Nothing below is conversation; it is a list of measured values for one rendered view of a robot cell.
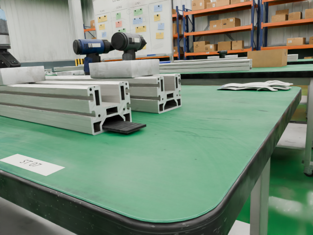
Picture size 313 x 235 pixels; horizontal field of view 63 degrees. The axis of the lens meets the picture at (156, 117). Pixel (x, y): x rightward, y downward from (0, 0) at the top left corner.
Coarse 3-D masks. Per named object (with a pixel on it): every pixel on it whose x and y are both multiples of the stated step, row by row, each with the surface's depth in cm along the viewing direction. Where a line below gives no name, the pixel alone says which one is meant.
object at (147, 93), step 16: (48, 80) 85; (64, 80) 79; (80, 80) 74; (96, 80) 70; (112, 80) 66; (128, 80) 62; (144, 80) 59; (160, 80) 58; (176, 80) 64; (144, 96) 60; (160, 96) 59; (176, 96) 64; (160, 112) 59
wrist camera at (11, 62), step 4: (0, 52) 110; (4, 52) 112; (8, 52) 113; (0, 56) 110; (4, 56) 109; (8, 56) 110; (12, 56) 111; (4, 60) 108; (8, 60) 108; (12, 60) 108; (16, 60) 110; (8, 64) 107; (12, 64) 107; (16, 64) 108; (20, 64) 109
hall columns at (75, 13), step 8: (72, 0) 845; (80, 0) 845; (72, 8) 852; (80, 8) 848; (72, 16) 855; (80, 16) 850; (72, 24) 857; (80, 24) 852; (72, 32) 859; (80, 32) 855; (80, 56) 863
